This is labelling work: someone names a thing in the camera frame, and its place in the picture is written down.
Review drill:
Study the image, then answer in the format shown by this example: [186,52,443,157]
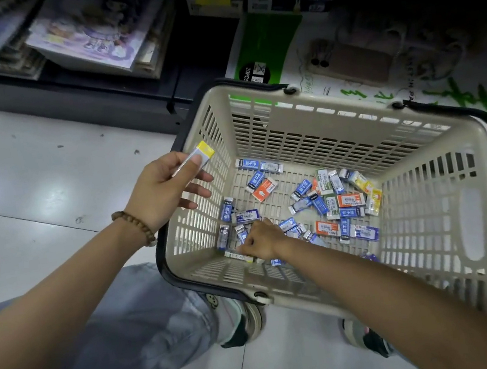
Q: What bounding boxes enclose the person's left hand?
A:
[117,146,222,239]

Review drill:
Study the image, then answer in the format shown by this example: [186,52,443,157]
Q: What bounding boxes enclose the person's right hand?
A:
[232,215,292,266]

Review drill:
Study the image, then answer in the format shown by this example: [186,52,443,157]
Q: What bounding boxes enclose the single yellow eraser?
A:
[168,139,219,178]

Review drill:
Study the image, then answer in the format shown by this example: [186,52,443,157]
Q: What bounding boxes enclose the pile of mixed packaged erasers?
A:
[204,138,393,285]

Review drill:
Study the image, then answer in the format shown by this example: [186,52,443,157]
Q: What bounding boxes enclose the beige plastic shopping basket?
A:
[132,41,487,369]

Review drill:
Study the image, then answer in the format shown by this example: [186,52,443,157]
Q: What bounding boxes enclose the person's right forearm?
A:
[276,209,487,369]

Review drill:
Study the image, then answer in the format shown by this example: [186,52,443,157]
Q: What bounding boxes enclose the person's left shoe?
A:
[204,286,270,351]

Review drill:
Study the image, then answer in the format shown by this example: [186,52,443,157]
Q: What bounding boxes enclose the person's shoe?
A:
[204,286,270,351]
[339,313,397,365]

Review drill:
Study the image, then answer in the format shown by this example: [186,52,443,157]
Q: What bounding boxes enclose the person's right shoe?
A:
[339,313,397,365]

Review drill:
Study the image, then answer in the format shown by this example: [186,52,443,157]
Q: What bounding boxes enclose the dark metal shelf unit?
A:
[0,0,487,260]

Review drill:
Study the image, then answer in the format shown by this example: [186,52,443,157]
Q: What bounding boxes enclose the purple cartoon cover book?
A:
[18,0,187,97]

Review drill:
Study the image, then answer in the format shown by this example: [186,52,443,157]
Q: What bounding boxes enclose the green and white paper pack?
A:
[218,0,487,185]

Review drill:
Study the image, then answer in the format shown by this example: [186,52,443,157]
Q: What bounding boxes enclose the wooden bead bracelet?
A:
[110,206,159,253]

